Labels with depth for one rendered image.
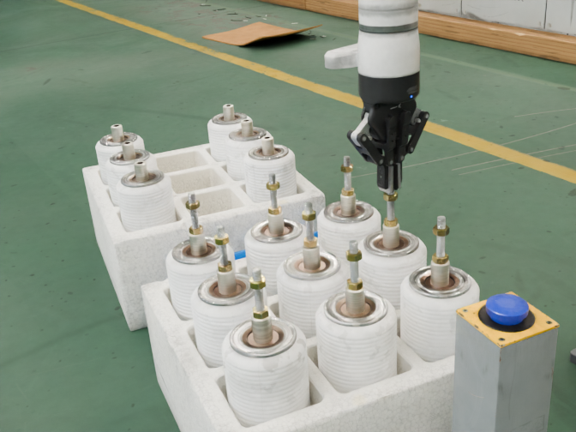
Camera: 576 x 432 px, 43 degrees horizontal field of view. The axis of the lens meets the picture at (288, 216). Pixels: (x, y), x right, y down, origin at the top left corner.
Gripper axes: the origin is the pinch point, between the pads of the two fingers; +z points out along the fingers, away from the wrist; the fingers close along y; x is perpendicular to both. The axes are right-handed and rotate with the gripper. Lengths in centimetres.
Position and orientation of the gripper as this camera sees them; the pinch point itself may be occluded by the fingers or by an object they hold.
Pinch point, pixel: (389, 176)
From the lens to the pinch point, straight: 96.4
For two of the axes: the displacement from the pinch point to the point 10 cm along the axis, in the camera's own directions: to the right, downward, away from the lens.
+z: 0.7, 9.0, 4.3
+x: -6.2, -3.0, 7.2
